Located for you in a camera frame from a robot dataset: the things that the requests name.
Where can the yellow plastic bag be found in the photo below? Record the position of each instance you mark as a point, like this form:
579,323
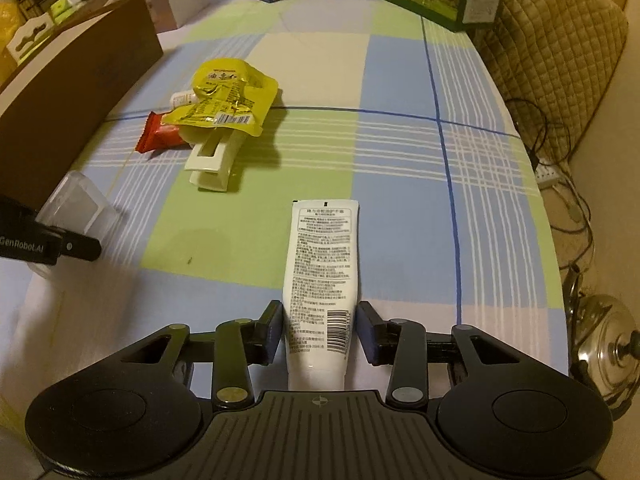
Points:
7,40

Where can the white power strip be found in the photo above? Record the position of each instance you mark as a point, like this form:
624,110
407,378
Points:
552,176

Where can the red snack packet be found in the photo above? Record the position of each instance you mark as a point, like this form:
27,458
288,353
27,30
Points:
160,135

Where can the white carved wooden panel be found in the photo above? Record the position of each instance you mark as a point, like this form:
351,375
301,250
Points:
27,40

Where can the clear plastic container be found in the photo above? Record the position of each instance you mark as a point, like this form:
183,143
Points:
80,205

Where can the white cream tube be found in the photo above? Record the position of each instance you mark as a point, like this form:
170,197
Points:
320,260

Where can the small white bottle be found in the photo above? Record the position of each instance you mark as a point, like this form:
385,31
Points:
182,98

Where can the brown cardboard box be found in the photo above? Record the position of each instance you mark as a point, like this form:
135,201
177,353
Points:
75,70

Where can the white hair clip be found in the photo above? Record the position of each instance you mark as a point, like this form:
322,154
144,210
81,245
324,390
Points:
210,165

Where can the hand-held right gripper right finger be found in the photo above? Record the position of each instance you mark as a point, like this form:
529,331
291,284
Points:
367,332

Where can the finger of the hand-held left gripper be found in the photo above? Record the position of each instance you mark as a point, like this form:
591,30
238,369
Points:
80,249

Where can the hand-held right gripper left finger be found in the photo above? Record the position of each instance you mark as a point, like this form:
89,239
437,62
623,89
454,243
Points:
272,332

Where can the yellow snack packet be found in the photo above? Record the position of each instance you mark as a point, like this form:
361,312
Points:
225,95

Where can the stack of green tissue packs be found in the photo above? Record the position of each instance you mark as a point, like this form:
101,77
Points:
70,7

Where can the beige quilted chair cover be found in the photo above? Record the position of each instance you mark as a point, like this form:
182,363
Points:
550,60

